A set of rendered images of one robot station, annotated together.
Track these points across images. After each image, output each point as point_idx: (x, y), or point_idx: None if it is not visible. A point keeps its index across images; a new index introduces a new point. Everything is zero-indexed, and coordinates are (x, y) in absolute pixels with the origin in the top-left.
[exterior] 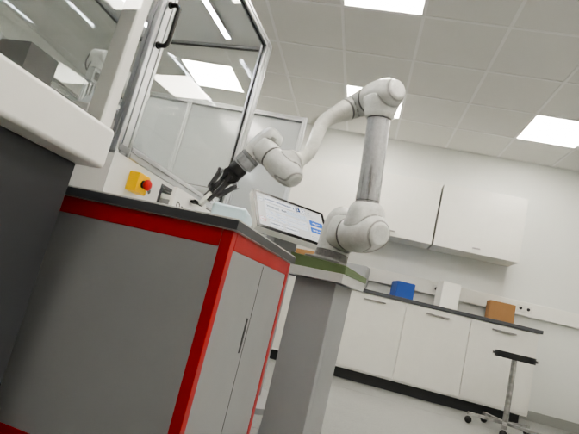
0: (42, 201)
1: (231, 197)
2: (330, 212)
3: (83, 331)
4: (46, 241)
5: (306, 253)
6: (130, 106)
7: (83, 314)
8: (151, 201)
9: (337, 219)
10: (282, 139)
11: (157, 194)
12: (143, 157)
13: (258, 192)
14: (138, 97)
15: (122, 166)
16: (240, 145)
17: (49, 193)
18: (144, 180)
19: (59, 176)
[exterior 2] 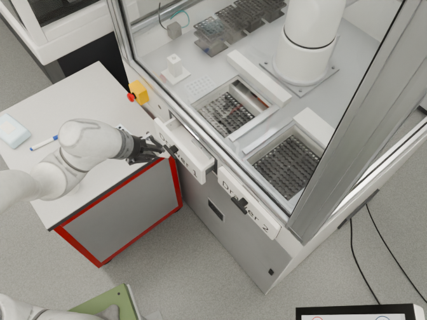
0: (58, 68)
1: (312, 233)
2: (78, 319)
3: None
4: None
5: (112, 305)
6: (112, 26)
7: None
8: (35, 94)
9: (53, 312)
10: (61, 146)
11: (168, 115)
12: (140, 74)
13: (403, 319)
14: (112, 19)
15: (131, 73)
16: (324, 167)
17: (58, 66)
18: (133, 93)
19: (55, 60)
